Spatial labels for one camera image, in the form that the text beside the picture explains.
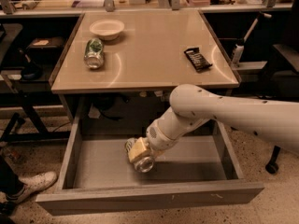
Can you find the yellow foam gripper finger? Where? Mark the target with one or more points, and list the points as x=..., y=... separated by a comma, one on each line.
x=137, y=148

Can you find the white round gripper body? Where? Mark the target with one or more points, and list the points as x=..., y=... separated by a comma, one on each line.
x=156, y=138

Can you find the white green 7up can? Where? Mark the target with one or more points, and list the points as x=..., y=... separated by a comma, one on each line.
x=145, y=164

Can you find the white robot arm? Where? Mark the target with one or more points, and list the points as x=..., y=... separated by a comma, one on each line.
x=191, y=106

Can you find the open grey top drawer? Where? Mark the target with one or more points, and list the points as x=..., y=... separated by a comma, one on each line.
x=96, y=176

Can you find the grey drawer cabinet table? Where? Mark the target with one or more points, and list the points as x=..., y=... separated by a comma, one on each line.
x=147, y=56

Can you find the green soda can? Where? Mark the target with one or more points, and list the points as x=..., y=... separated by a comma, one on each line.
x=94, y=53

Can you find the dark snack bar packet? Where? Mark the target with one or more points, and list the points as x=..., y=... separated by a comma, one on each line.
x=197, y=60

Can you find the white sneaker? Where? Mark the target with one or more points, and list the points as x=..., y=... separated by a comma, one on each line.
x=23, y=187

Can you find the black office chair base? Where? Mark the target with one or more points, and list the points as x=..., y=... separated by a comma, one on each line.
x=272, y=167

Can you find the white paper bowl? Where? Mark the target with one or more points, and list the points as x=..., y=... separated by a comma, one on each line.
x=107, y=30

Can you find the dark box on shelf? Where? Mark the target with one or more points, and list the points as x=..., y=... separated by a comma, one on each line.
x=44, y=46

